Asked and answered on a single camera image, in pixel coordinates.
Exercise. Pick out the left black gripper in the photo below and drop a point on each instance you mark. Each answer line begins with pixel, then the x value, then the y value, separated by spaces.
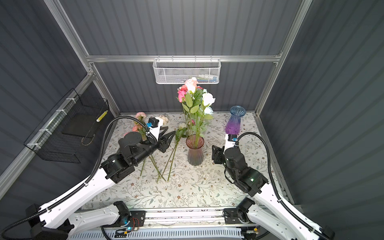
pixel 162 146

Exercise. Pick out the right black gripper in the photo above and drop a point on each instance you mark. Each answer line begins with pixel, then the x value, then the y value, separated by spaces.
pixel 217 154

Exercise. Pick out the pale pink flower spray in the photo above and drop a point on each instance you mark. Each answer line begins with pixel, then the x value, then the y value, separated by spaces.
pixel 140 126

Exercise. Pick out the red pink glass vase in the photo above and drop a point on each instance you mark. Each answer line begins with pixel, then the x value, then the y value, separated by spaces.
pixel 195 150

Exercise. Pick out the blue purple glass vase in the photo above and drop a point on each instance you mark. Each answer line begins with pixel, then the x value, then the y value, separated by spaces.
pixel 234 124

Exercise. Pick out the white rose stem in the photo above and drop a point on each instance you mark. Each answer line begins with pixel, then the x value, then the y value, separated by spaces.
pixel 201 112

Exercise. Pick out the light pink rose stem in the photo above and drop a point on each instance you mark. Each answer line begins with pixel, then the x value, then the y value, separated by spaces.
pixel 190 99

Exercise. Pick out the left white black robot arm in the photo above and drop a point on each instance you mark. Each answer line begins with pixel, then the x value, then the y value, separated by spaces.
pixel 61 219

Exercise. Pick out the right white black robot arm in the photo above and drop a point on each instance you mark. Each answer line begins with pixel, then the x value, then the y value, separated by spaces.
pixel 264 206

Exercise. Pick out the white pink bud spray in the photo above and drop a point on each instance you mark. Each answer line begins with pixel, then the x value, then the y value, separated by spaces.
pixel 181 132

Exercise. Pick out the floral patterned table mat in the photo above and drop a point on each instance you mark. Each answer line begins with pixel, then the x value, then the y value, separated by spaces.
pixel 183 185

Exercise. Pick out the pens in white basket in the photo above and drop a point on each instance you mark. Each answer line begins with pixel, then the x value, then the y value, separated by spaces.
pixel 208 79

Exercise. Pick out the yellow green marker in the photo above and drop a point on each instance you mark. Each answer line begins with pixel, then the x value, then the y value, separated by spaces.
pixel 99 119

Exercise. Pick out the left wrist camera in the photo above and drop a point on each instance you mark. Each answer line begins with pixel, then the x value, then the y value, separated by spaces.
pixel 154 124

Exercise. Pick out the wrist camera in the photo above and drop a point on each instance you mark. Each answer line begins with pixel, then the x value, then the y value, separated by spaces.
pixel 154 124
pixel 230 141

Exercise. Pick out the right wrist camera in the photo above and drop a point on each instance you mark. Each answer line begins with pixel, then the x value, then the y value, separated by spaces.
pixel 230 141

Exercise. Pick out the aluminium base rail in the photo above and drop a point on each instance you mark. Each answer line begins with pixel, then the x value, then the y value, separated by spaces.
pixel 180 217

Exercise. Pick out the white wire mesh basket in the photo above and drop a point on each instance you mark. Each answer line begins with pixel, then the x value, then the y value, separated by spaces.
pixel 173 72

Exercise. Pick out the black wire basket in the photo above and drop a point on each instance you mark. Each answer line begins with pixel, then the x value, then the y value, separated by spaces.
pixel 70 134

